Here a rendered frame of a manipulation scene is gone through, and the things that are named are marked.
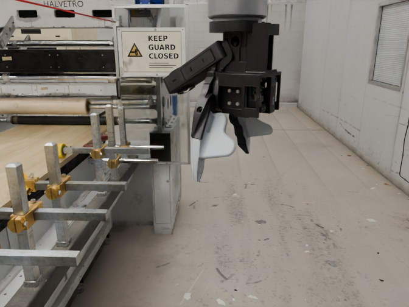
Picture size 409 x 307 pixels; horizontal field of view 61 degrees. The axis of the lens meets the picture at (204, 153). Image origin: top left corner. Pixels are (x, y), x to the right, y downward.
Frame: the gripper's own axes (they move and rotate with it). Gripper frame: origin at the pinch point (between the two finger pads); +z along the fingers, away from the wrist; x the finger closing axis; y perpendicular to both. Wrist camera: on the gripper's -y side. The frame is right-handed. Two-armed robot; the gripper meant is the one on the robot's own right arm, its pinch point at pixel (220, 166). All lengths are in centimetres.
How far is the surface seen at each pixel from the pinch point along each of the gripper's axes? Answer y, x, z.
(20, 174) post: -79, 13, 21
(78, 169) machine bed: -146, 83, 54
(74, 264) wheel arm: -47, 6, 38
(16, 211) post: -81, 10, 33
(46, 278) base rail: -79, 16, 62
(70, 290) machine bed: -131, 58, 117
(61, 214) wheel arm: -72, 20, 36
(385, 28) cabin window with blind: -33, 457, -37
